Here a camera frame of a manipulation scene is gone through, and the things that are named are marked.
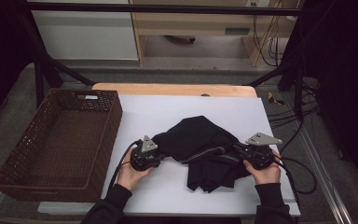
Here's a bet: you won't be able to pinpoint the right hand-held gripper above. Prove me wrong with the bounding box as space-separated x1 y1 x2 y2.
232 132 283 171

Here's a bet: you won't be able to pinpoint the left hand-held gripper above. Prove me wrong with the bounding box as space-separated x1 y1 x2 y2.
130 134 164 172

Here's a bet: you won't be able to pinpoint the dark shirt with grey trim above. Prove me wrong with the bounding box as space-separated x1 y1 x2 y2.
152 115 253 194

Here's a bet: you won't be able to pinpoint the brown wicker basket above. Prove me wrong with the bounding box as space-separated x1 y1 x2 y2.
0 88 124 203

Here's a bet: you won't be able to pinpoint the person's left hand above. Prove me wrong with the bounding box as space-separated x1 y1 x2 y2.
117 148 155 191

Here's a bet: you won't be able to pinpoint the person's right hand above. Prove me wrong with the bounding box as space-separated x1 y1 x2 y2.
242 149 282 185

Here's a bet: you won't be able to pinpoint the yellow and black tape piece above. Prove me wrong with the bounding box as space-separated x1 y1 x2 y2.
267 91 285 105

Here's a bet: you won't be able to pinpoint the black curtain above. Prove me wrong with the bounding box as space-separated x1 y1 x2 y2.
301 0 358 197
0 0 41 132

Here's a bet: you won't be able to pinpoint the dark curved object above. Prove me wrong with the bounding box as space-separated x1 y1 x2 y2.
163 35 197 45

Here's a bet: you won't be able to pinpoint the white cabinet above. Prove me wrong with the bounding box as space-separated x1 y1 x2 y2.
27 0 139 62

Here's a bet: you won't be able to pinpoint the light wooden desk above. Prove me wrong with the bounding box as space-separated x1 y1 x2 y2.
130 0 299 68

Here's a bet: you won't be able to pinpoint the bundle of black cables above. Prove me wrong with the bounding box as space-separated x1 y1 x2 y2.
267 83 321 153

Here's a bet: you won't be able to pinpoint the right hand-held gripper cable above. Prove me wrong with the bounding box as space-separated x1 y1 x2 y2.
273 157 301 208

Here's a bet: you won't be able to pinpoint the black looped cable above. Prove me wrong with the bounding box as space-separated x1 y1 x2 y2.
281 157 318 195

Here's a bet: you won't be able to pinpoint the hanging black and yellow cables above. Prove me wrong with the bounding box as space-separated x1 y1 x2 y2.
252 0 285 68

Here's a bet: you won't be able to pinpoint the black metal frame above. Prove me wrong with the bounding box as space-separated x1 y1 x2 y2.
18 1 307 120

